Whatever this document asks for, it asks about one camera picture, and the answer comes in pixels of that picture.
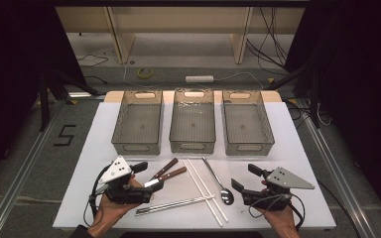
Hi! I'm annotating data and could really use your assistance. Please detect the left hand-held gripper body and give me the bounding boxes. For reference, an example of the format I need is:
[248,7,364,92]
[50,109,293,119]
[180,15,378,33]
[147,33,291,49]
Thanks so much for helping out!
[93,155,153,205]

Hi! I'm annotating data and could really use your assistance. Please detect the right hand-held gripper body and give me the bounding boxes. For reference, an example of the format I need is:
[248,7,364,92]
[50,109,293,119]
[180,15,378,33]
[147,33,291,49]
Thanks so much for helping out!
[241,166,316,212]

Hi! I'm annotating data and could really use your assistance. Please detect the metal spoon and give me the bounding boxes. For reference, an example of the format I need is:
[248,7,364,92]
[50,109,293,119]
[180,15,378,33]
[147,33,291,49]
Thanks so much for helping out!
[201,157,235,206]

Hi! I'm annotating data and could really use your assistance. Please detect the silver metal chopstick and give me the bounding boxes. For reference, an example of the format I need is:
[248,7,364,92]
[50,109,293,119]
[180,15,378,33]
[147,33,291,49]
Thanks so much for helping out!
[135,196,213,217]
[135,194,216,214]

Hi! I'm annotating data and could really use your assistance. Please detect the smoked clear plastic bin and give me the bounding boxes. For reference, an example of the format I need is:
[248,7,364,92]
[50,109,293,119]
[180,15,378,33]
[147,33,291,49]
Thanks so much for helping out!
[169,88,217,155]
[110,89,164,157]
[221,89,276,157]

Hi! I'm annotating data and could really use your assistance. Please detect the person's left hand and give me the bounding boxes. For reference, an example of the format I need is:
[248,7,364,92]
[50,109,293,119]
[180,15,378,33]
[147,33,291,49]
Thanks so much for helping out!
[87,193,141,238]

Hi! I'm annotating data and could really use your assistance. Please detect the person's right hand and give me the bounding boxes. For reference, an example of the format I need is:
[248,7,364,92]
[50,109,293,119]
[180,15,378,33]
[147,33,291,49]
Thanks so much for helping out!
[253,206,302,238]

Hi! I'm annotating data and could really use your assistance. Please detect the short silver metal bar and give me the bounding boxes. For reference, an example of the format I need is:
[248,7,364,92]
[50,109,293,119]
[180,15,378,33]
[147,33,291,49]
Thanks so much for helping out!
[67,91,92,99]

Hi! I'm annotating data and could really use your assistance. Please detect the black metal stand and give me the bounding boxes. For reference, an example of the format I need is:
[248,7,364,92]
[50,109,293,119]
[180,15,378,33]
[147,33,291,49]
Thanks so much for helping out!
[38,63,100,132]
[264,56,321,130]

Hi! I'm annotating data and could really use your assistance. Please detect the yellow tape roll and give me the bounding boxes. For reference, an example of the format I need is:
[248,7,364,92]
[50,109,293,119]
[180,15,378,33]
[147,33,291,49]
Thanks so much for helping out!
[136,66,154,80]

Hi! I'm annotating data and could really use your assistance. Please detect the white power strip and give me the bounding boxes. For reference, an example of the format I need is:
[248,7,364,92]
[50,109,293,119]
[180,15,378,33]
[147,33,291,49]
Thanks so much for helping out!
[185,74,215,84]

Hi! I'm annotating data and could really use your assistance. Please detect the beige wooden shelf unit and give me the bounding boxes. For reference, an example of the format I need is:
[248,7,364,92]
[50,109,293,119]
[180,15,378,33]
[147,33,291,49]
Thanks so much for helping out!
[55,6,307,65]

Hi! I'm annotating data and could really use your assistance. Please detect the black curtain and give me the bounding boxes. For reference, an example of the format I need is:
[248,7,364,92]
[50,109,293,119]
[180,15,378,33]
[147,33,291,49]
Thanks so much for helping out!
[0,0,87,186]
[284,0,381,229]

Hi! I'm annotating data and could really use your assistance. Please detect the black overhead bar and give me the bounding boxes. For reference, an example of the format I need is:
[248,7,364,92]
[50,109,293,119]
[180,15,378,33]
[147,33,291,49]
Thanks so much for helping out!
[51,0,312,8]

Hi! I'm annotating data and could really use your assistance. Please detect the right hand-held gripper cable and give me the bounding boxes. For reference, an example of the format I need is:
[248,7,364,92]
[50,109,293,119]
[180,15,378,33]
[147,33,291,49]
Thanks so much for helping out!
[247,192,307,232]

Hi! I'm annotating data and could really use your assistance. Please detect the metal floor rail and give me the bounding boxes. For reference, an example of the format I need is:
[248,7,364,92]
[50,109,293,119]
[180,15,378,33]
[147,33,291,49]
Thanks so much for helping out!
[299,98,378,238]
[0,98,63,238]

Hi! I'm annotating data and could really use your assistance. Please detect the tangled floor cables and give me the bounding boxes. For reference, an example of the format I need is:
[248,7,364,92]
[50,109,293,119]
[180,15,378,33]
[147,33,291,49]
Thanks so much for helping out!
[286,98,332,128]

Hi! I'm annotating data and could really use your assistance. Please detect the thin black floor cable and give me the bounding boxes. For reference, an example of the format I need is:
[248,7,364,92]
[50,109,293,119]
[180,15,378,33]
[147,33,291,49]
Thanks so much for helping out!
[76,53,110,68]
[84,74,109,85]

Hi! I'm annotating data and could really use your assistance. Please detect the white power cable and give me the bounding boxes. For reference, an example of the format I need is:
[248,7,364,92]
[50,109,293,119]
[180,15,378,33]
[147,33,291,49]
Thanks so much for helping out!
[122,60,266,92]

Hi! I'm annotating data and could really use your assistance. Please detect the black cable bundle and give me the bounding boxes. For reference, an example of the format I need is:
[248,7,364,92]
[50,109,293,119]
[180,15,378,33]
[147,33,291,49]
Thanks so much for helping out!
[245,6,291,72]

